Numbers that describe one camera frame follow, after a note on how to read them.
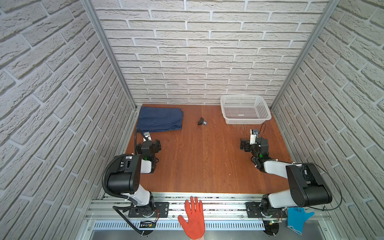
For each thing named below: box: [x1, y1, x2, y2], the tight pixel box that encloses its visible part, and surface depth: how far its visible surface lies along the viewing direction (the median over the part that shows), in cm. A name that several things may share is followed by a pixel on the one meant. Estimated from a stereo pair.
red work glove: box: [178, 196, 205, 240], surface depth 72 cm
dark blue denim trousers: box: [136, 106, 184, 133], surface depth 112 cm
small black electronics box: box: [139, 220, 157, 228], surface depth 74 cm
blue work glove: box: [287, 207, 315, 235], surface depth 73 cm
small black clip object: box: [196, 117, 208, 126], surface depth 111 cm
